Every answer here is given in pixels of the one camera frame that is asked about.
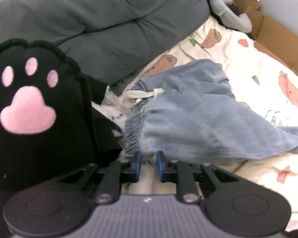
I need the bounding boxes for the light blue denim pants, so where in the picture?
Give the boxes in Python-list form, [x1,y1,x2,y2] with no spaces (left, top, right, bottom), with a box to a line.
[124,59,298,164]

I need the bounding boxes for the dark grey duvet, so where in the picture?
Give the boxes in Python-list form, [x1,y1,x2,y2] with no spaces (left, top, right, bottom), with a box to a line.
[0,0,210,84]

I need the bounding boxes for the cream bear print bedsheet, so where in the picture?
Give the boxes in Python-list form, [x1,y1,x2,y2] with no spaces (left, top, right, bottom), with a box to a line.
[126,17,298,231]

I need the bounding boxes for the grey neck pillow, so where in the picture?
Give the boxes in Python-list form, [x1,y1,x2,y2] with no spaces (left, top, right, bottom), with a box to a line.
[209,0,253,33]

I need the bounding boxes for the white black spotted fleece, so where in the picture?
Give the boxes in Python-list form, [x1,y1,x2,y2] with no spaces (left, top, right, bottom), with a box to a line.
[92,89,127,139]

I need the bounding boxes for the black cat paw plush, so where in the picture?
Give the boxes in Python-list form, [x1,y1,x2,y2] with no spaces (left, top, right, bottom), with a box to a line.
[0,39,121,192]

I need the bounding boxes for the brown cardboard barrier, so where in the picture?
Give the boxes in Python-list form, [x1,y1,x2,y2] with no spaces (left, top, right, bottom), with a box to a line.
[233,0,298,76]

